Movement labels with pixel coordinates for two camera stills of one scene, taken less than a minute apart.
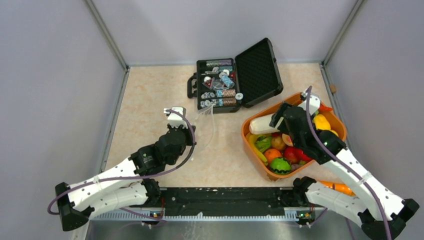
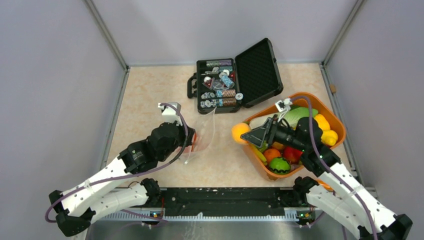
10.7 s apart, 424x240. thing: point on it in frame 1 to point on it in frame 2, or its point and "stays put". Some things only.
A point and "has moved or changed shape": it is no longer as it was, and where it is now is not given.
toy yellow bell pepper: (321, 122) stays put
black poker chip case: (222, 86) stays put
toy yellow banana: (250, 138) stays put
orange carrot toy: (322, 108) has moved or changed shape
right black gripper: (277, 116) to (266, 133)
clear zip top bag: (204, 124) stays put
